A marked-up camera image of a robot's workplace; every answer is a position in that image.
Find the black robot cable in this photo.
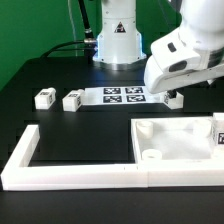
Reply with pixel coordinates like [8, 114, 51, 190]
[41, 0, 98, 58]

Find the white L-shaped obstacle fixture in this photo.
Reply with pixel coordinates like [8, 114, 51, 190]
[1, 125, 224, 191]

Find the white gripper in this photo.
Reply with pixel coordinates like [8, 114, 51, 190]
[144, 29, 224, 94]

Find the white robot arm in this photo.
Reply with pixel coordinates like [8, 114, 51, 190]
[93, 0, 224, 94]

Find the white square tabletop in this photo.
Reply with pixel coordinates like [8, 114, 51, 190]
[131, 117, 217, 164]

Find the white AprilTag marker sheet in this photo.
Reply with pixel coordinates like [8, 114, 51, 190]
[83, 86, 161, 106]

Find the thin white cable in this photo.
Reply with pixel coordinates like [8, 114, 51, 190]
[67, 0, 78, 57]

